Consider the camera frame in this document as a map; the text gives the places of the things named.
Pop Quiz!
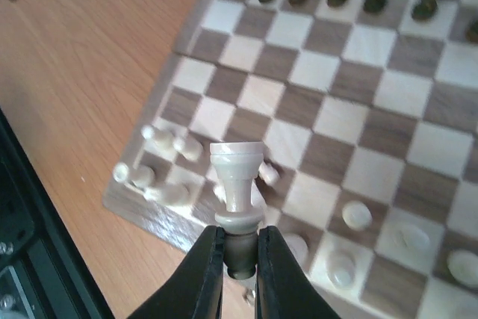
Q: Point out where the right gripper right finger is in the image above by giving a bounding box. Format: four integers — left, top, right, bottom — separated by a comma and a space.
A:
255, 226, 339, 319

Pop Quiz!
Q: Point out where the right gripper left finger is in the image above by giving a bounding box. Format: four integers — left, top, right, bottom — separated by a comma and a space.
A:
129, 226, 225, 319

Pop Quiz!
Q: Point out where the white chess pieces pile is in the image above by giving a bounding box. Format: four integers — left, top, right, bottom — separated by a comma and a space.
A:
111, 124, 281, 208

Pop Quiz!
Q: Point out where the white piece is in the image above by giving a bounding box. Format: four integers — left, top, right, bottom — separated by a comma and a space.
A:
210, 142, 264, 280

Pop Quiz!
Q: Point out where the wooden chess board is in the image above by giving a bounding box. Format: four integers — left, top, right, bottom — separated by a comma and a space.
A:
103, 0, 477, 318

